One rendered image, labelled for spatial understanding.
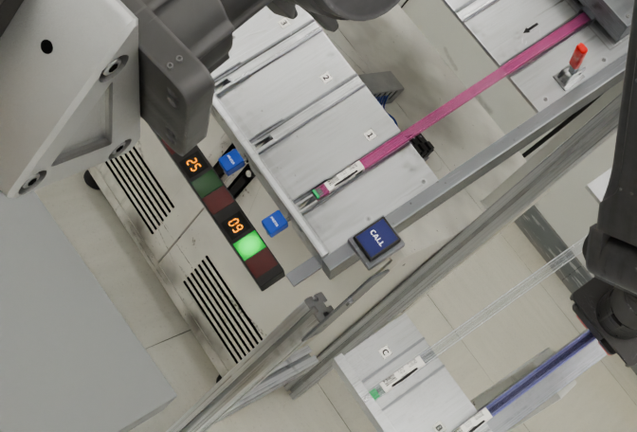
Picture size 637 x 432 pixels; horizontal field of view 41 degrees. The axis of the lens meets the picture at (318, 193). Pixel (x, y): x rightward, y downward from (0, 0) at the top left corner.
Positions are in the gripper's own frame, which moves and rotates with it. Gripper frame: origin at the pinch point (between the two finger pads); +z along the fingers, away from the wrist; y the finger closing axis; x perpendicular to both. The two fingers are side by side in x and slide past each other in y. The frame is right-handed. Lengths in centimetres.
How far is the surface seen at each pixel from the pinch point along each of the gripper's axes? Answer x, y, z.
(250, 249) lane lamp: 29.3, 35.7, 6.6
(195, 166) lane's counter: 29, 50, 6
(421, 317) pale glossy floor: -7, 29, 135
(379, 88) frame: -12, 60, 45
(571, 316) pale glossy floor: -58, 5, 186
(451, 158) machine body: -19, 43, 59
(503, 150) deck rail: -7.6, 26.6, 5.2
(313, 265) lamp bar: 23.3, 29.5, 9.5
